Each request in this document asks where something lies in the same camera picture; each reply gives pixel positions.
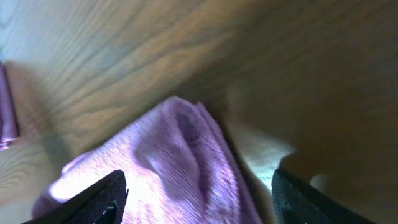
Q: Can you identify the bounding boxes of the purple cloth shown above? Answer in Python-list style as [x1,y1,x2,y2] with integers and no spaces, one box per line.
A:
[0,60,265,224]

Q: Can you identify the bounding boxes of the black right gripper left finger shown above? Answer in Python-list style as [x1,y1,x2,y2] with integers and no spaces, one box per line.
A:
[24,170,128,224]

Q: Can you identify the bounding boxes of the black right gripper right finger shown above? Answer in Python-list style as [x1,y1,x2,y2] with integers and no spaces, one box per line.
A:
[272,169,374,224]

